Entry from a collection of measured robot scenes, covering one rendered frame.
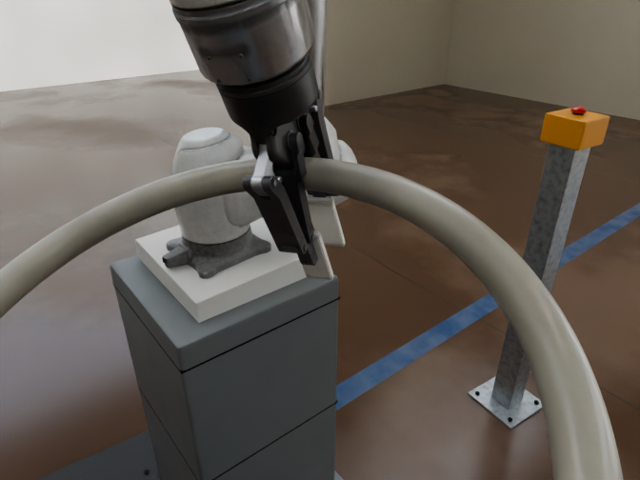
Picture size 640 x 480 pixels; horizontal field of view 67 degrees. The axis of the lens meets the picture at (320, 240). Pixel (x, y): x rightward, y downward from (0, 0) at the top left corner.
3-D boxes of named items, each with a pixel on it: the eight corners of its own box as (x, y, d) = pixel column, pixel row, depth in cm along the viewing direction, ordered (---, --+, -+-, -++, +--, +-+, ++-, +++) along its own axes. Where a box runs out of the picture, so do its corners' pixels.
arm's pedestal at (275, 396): (138, 474, 156) (80, 260, 118) (269, 400, 183) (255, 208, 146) (210, 614, 121) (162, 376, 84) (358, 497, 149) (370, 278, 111)
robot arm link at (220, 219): (180, 214, 114) (163, 123, 103) (256, 206, 118) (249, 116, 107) (178, 250, 101) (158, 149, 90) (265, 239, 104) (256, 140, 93)
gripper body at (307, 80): (238, 35, 40) (271, 128, 47) (192, 92, 35) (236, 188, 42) (323, 28, 38) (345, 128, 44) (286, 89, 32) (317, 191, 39)
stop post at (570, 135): (546, 406, 181) (635, 114, 129) (510, 430, 171) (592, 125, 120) (501, 373, 196) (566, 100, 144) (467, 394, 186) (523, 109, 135)
